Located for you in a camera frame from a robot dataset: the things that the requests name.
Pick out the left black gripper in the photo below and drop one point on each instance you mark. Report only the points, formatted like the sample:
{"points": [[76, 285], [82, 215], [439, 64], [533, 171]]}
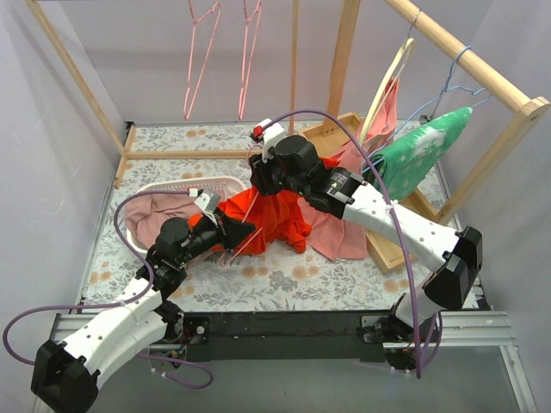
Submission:
{"points": [[223, 228]]}

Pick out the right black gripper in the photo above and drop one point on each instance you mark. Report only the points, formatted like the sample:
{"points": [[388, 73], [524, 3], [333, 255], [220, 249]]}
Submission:
{"points": [[262, 175]]}

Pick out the pink hanger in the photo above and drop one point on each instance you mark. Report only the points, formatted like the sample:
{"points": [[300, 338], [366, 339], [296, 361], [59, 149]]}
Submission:
{"points": [[223, 262], [252, 22], [203, 31]]}

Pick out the orange t shirt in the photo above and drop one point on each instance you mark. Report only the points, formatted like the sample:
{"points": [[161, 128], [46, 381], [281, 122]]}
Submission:
{"points": [[279, 216]]}

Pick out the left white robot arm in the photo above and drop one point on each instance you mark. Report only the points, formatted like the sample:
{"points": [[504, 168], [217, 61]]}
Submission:
{"points": [[68, 375]]}

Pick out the green tie-dye shirt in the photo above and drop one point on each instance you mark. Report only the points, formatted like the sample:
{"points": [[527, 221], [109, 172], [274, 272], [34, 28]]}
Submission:
{"points": [[403, 164]]}

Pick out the cream wooden hanger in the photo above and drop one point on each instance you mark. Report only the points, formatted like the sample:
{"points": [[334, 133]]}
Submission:
{"points": [[383, 86]]}

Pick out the dusty pink garment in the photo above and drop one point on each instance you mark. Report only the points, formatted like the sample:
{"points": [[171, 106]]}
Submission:
{"points": [[145, 215]]}

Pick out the right wooden clothes rack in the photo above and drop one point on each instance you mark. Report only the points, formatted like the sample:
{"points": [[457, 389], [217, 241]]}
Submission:
{"points": [[527, 112]]}

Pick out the wooden clothes rack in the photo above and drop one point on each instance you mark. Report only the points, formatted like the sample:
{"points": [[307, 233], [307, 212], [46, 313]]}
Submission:
{"points": [[124, 149], [527, 112]]}

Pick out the white laundry basket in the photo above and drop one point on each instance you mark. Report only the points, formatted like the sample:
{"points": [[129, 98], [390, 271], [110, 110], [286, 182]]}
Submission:
{"points": [[224, 186]]}

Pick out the salmon pink garment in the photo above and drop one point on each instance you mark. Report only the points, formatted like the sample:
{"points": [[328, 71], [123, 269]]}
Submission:
{"points": [[335, 238]]}

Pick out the floral table mat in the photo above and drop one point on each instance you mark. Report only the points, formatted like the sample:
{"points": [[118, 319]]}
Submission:
{"points": [[279, 279]]}

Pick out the left wooden clothes rack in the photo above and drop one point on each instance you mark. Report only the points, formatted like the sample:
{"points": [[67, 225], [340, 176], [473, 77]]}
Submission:
{"points": [[124, 149]]}

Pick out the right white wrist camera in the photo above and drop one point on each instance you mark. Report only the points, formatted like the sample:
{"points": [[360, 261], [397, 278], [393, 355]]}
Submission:
{"points": [[268, 136]]}

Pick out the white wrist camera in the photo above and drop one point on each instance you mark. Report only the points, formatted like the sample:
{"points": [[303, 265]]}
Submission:
{"points": [[268, 136], [207, 201]]}

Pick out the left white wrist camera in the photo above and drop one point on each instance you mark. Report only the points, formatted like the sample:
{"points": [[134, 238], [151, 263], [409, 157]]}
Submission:
{"points": [[207, 201]]}

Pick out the blue wire hanger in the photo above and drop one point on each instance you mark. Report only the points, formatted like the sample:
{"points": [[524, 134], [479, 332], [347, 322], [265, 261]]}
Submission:
{"points": [[445, 90]]}

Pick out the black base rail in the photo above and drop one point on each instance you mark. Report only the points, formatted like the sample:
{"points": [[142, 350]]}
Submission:
{"points": [[365, 336]]}

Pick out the aluminium frame rail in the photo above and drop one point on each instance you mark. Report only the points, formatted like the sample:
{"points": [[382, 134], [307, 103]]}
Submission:
{"points": [[451, 328]]}

